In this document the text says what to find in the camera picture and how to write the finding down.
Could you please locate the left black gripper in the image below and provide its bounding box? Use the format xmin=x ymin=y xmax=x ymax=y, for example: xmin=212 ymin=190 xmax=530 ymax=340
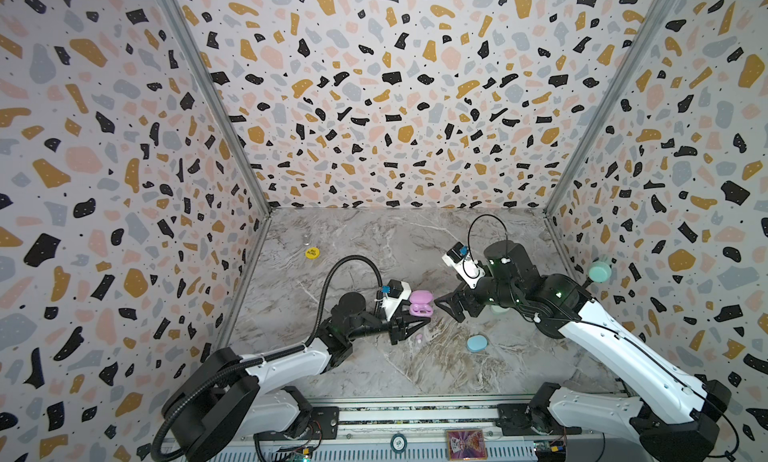
xmin=348 ymin=300 xmax=431 ymax=346

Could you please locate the pink charging case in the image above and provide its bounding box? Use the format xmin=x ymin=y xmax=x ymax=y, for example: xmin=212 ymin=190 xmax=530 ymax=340
xmin=408 ymin=290 xmax=434 ymax=318

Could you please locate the blue charging case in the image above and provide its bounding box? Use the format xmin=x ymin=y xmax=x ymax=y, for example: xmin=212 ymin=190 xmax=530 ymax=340
xmin=466 ymin=334 xmax=488 ymax=353

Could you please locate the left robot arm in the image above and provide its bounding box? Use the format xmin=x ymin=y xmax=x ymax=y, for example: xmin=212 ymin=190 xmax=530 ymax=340
xmin=150 ymin=292 xmax=433 ymax=461

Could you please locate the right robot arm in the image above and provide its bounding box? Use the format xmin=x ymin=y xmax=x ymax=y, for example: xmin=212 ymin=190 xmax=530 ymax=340
xmin=435 ymin=240 xmax=731 ymax=461

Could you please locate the round white badge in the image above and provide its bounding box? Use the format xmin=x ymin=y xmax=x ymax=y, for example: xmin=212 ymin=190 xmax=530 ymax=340
xmin=390 ymin=433 xmax=408 ymax=454

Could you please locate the pink square tag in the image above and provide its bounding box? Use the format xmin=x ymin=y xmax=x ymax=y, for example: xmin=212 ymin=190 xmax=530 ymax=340
xmin=446 ymin=429 xmax=488 ymax=461

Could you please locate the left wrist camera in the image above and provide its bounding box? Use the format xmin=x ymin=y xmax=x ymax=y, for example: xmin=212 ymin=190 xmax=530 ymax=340
xmin=378 ymin=279 xmax=412 ymax=321

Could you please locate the left black corrugated cable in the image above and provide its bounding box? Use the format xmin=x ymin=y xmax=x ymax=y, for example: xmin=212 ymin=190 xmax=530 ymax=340
xmin=149 ymin=254 xmax=385 ymax=462

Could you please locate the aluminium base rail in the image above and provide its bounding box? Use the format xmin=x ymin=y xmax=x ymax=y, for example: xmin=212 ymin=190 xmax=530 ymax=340
xmin=209 ymin=396 xmax=651 ymax=461

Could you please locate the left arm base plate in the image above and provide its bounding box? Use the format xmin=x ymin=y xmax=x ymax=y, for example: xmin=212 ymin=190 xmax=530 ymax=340
xmin=258 ymin=406 xmax=340 ymax=443

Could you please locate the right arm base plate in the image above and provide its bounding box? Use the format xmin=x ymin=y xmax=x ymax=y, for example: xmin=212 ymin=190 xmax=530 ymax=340
xmin=495 ymin=403 xmax=582 ymax=436

